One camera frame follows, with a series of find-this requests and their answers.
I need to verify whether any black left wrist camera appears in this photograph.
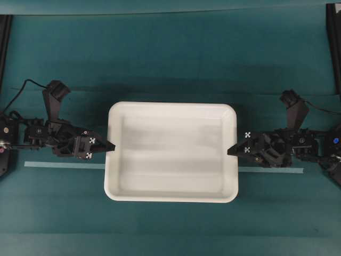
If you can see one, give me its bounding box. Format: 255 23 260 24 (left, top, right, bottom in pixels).
42 80 71 121

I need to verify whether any light blue tape strip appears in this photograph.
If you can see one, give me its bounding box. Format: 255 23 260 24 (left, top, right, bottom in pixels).
24 161 304 174

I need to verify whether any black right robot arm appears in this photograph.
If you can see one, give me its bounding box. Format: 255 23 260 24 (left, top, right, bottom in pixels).
227 129 340 185

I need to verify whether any black right frame post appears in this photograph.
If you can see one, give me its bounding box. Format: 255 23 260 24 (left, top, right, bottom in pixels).
326 2 340 96

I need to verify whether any black frame post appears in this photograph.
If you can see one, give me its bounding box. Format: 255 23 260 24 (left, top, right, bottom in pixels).
0 14 13 87
326 2 340 96

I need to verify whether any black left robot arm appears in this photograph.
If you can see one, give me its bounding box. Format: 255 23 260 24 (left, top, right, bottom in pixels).
1 111 116 176

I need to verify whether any black camera cable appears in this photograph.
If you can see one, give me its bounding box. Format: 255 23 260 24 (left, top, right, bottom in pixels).
302 97 341 116
4 78 48 110

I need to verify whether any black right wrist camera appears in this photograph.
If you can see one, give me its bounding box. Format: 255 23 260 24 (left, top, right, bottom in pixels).
280 90 309 131

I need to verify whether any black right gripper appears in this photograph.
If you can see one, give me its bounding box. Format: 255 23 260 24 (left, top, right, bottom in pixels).
227 129 292 168

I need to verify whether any black left camera cable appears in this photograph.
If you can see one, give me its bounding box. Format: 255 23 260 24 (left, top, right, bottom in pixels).
4 78 48 110

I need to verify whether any white plastic tray case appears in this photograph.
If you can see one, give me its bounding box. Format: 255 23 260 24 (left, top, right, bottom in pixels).
104 101 239 203

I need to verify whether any black right camera cable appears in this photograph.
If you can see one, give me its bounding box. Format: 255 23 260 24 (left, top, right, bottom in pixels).
302 97 341 116

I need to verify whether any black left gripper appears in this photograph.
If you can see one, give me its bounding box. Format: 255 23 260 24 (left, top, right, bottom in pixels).
45 120 115 160

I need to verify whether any black left frame post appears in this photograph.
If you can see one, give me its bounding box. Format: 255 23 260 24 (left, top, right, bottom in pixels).
0 14 13 87

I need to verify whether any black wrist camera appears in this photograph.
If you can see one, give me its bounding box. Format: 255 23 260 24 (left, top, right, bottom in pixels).
280 90 309 131
42 80 71 121

